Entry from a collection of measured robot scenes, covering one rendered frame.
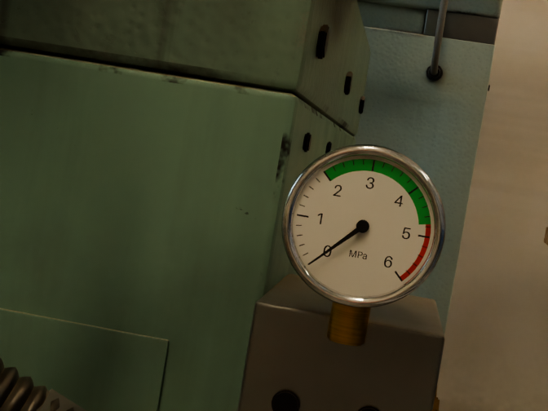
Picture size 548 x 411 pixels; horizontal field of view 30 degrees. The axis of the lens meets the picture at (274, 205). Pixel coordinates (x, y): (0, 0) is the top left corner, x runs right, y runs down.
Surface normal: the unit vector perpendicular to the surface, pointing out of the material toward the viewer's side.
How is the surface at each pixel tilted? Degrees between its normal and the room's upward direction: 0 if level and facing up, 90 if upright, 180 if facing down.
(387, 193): 90
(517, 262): 90
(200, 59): 90
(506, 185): 90
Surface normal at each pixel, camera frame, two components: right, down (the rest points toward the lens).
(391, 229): -0.13, 0.04
